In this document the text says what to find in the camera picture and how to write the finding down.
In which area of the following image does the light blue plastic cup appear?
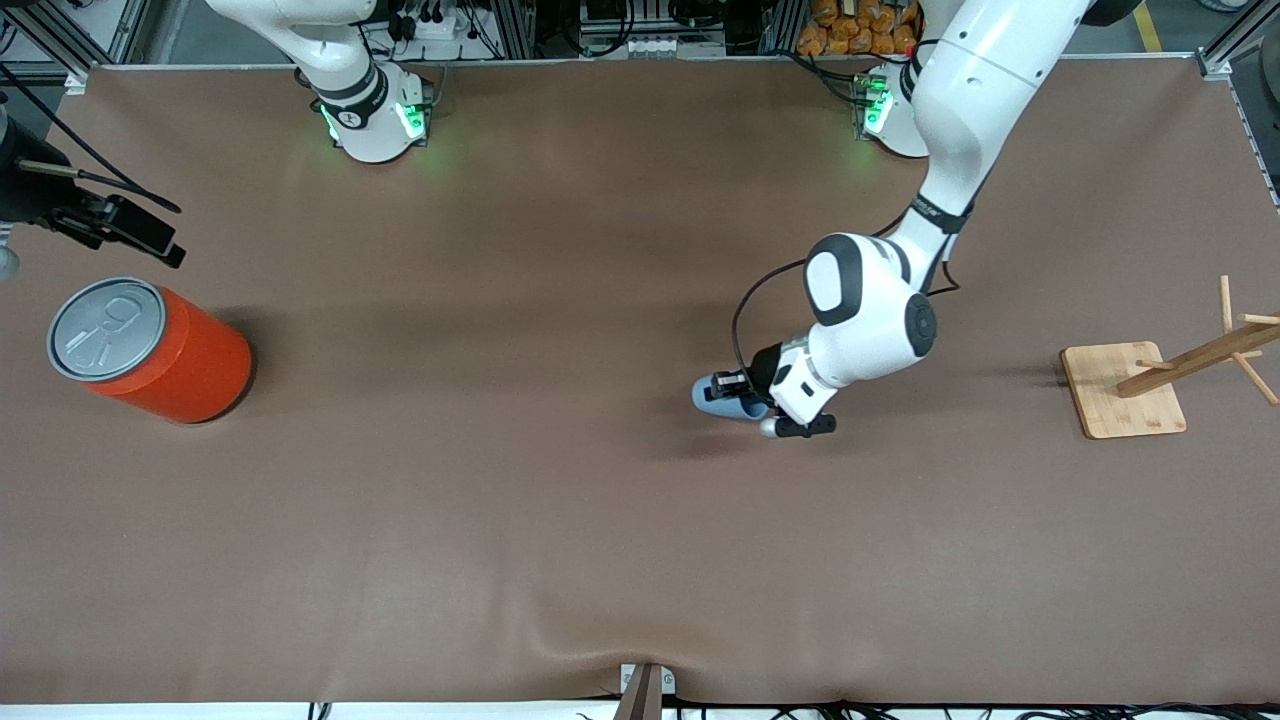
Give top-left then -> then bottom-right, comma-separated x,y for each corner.
692,372 -> 773,423

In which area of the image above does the wooden cup stand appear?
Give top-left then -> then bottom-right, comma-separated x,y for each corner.
1060,275 -> 1280,441

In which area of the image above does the brown table cover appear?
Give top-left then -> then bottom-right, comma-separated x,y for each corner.
0,57 -> 1280,706

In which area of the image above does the orange can with grey lid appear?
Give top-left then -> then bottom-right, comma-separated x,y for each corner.
46,276 -> 254,425

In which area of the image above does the white terminal block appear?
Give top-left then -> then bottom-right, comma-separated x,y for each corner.
618,35 -> 728,59

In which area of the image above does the bag of orange snacks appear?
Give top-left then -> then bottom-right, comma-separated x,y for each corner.
797,0 -> 926,58

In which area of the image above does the white power strip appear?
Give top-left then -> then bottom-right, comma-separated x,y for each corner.
390,0 -> 477,41

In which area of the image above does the aluminium frame profile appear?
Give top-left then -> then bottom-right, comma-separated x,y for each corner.
1200,0 -> 1280,81
0,0 -> 151,81

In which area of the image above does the grey metal camera bracket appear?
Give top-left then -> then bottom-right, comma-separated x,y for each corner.
620,662 -> 676,720

